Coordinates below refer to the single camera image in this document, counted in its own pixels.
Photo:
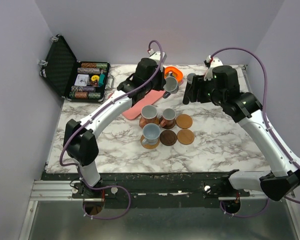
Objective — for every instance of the grey mug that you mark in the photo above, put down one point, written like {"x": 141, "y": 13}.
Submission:
{"x": 171, "y": 86}

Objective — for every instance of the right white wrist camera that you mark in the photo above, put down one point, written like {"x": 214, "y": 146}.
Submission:
{"x": 210, "y": 63}

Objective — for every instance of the large woven rattan coaster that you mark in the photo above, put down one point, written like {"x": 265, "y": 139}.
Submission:
{"x": 144, "y": 121}

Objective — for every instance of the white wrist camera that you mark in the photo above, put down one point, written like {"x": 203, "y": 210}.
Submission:
{"x": 156, "y": 56}
{"x": 210, "y": 63}

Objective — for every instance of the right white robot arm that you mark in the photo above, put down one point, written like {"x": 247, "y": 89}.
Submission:
{"x": 220, "y": 86}

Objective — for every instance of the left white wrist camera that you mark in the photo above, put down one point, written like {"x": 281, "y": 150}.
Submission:
{"x": 156, "y": 56}

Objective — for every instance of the pink mug front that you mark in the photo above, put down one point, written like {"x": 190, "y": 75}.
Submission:
{"x": 149, "y": 112}

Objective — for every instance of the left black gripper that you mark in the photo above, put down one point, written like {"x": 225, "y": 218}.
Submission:
{"x": 161, "y": 81}

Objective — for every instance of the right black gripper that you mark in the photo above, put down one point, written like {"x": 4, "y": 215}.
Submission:
{"x": 195, "y": 87}

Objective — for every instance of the light blue mug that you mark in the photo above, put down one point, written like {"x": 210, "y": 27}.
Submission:
{"x": 151, "y": 133}

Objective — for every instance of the small woven rattan coaster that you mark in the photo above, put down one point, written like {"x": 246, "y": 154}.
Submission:
{"x": 149, "y": 146}

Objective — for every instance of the black poker chip case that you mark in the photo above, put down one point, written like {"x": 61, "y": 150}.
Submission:
{"x": 72, "y": 79}

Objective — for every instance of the pink serving tray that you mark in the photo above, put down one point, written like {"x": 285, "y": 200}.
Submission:
{"x": 145, "y": 102}

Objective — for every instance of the pink mug back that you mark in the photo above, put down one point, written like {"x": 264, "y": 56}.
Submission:
{"x": 169, "y": 114}

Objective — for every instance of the dark wood coaster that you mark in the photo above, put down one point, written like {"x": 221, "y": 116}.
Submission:
{"x": 166, "y": 125}
{"x": 168, "y": 137}

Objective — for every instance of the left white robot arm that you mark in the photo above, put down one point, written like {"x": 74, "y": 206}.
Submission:
{"x": 80, "y": 138}

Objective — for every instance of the orange lid container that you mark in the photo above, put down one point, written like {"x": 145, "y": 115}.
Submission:
{"x": 172, "y": 71}

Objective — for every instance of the light wood coaster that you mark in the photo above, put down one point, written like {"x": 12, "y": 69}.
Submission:
{"x": 184, "y": 121}
{"x": 185, "y": 136}

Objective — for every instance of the pink mug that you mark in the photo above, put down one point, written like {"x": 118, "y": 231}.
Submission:
{"x": 169, "y": 114}
{"x": 149, "y": 112}

